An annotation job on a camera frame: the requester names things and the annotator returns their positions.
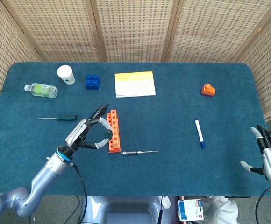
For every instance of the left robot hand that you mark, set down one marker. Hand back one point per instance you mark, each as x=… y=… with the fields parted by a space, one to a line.
x=77 y=133

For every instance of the orange tool rack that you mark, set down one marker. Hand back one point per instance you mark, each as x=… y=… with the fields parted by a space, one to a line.
x=116 y=144

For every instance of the blue toy brick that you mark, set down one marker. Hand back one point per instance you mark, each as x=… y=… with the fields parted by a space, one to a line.
x=92 y=82

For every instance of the black metal screwdriver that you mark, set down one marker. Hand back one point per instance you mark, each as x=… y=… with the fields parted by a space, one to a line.
x=128 y=153

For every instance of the clear bottle green label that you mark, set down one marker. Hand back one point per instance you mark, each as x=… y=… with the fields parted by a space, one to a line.
x=42 y=90

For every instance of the white paper cup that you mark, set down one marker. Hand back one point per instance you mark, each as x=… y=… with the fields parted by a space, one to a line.
x=65 y=73

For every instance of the white cloth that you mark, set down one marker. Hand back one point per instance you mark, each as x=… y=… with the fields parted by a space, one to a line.
x=222 y=210

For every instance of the yellow white notepad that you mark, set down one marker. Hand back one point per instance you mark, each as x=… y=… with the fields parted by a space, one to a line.
x=135 y=85

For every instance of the white marker blue cap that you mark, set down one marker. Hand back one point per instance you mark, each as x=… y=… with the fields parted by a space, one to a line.
x=199 y=133

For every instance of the grey robot torso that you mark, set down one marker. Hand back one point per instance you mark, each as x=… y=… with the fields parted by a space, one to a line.
x=128 y=210

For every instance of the blue table cloth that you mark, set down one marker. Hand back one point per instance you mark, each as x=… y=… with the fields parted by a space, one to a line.
x=161 y=172

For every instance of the blue white box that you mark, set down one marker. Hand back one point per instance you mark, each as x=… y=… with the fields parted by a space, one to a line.
x=190 y=210

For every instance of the orange purple toy block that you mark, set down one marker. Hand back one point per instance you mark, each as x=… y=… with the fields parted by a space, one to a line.
x=208 y=89

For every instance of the white perforated plate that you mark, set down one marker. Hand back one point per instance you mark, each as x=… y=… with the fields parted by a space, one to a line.
x=166 y=202

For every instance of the woven folding screen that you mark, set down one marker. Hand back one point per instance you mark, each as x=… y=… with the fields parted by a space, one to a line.
x=135 y=30

